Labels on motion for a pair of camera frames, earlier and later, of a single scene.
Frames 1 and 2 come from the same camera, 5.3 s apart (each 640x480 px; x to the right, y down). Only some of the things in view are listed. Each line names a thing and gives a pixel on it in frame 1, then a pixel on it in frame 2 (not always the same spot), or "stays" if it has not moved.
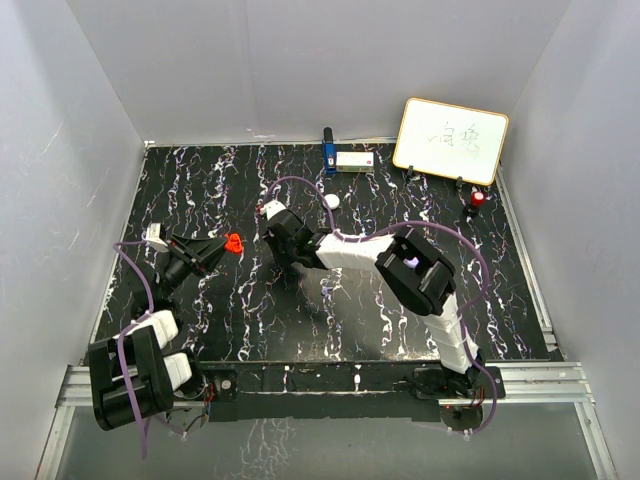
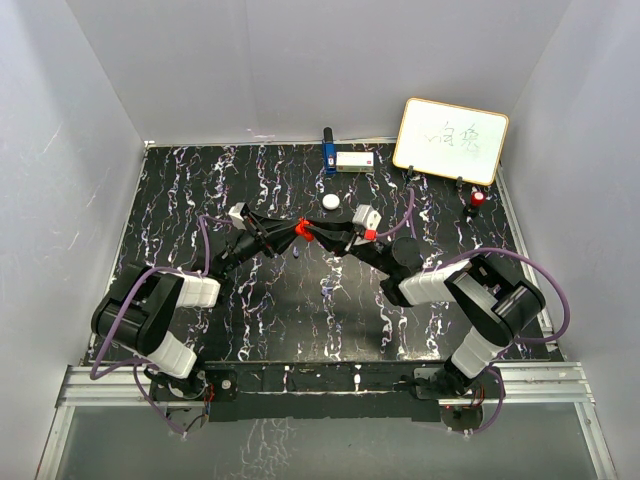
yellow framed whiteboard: (451, 141) stays
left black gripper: (197, 254) → (272, 236)
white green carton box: (355, 162) stays
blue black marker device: (330, 152) stays
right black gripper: (273, 240) → (339, 235)
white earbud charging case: (332, 200) stays
